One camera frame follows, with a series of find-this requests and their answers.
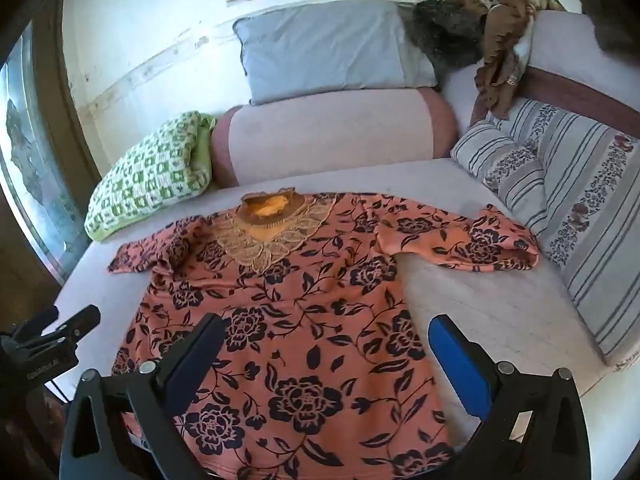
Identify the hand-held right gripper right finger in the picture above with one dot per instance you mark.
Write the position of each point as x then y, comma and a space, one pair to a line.
452, 360

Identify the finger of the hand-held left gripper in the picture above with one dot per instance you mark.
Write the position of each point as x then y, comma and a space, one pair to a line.
75, 325
37, 321

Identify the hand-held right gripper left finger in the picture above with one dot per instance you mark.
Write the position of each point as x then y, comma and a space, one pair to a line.
212, 335

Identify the orange floral blouse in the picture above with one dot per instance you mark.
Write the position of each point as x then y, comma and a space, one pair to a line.
310, 310

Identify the quilted light sofa bed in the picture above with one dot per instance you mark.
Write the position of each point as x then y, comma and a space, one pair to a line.
450, 300

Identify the green checkered pillow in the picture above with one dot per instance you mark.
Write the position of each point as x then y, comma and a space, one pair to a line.
145, 175

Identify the small striped floral cushion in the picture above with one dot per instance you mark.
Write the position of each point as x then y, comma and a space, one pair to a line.
505, 170

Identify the large striped floral cushion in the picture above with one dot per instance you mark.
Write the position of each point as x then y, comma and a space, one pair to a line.
590, 210

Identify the pink bolster cushion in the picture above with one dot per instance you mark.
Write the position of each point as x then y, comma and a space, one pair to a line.
325, 132

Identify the grey-blue pillow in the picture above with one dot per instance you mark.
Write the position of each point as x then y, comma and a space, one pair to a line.
325, 52

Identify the dark furry blanket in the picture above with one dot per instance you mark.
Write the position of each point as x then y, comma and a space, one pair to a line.
445, 35

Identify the brown patterned cloth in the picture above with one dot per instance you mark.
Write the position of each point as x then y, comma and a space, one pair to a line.
505, 25

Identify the dark furry cloth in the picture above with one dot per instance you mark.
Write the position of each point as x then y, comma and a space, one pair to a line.
605, 20

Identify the window with dark frame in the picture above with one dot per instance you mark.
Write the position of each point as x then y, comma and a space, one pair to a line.
30, 170

